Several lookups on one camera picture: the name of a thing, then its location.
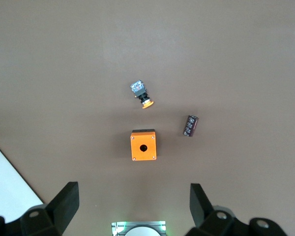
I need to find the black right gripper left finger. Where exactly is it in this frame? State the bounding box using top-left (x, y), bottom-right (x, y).
top-left (0, 181), bottom-right (80, 236)

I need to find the orange button enclosure box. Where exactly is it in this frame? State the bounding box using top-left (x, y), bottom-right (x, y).
top-left (130, 128), bottom-right (158, 162)

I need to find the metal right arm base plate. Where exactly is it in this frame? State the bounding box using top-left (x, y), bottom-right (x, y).
top-left (111, 220), bottom-right (167, 236)

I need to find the yellow push button switch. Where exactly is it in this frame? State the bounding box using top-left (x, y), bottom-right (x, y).
top-left (130, 79), bottom-right (155, 110)

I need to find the white drawer cabinet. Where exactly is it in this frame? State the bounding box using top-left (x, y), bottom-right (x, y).
top-left (0, 141), bottom-right (44, 224)

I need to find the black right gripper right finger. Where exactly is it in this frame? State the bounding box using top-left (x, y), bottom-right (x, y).
top-left (185, 183), bottom-right (289, 236)

